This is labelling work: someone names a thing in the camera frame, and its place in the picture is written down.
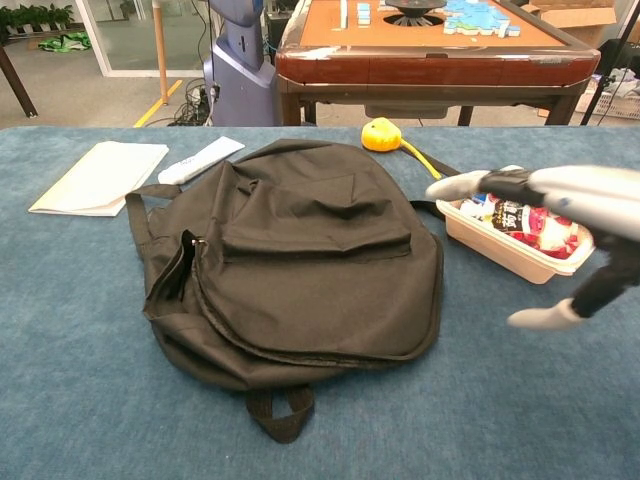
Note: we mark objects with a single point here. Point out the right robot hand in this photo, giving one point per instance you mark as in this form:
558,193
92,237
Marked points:
585,192

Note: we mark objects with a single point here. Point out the black backpack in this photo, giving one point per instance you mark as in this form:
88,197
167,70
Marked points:
300,260

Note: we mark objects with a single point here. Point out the blue purple robot base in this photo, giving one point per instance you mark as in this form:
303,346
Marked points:
240,75

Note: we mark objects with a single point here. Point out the red white snack packet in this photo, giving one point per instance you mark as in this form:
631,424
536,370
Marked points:
545,232

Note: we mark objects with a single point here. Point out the white plastic basket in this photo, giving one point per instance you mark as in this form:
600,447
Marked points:
617,105

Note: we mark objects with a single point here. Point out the beige plastic tray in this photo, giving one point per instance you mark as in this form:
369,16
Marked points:
500,245

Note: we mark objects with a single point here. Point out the white blue small packet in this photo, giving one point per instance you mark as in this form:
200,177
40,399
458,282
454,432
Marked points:
475,206

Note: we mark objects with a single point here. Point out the black tripod leg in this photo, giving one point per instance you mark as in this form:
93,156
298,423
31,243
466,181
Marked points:
607,60

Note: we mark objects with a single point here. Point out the cardboard box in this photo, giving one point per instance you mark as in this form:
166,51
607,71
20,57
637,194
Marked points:
580,20

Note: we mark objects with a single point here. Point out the brown mahjong table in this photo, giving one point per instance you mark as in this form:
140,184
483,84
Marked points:
430,65

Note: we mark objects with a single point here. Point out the blue mahjong tile pile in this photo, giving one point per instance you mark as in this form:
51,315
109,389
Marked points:
475,17

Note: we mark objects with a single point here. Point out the black mahjong table hub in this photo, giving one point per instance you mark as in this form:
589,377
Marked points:
412,11

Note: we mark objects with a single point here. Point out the blue mahjong tile stack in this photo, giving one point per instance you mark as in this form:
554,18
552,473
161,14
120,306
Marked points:
364,14

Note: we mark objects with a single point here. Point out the white flat tube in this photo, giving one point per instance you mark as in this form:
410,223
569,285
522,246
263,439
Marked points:
200,159

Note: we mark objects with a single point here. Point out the wooden pole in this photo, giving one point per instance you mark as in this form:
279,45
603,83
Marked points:
160,50

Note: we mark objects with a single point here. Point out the white paper booklet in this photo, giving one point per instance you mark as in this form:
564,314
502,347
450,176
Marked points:
100,175

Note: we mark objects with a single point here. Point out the green cloth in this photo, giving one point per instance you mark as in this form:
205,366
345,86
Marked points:
65,41

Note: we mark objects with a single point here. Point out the potted green plants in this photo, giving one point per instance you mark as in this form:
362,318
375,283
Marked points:
35,17

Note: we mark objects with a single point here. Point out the dark table leg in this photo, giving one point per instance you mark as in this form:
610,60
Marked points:
17,85

